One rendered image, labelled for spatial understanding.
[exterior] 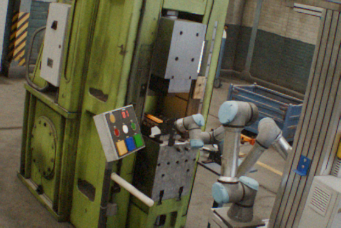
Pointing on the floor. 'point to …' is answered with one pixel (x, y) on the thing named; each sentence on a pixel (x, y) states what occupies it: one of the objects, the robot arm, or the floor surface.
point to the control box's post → (105, 193)
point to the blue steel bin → (270, 107)
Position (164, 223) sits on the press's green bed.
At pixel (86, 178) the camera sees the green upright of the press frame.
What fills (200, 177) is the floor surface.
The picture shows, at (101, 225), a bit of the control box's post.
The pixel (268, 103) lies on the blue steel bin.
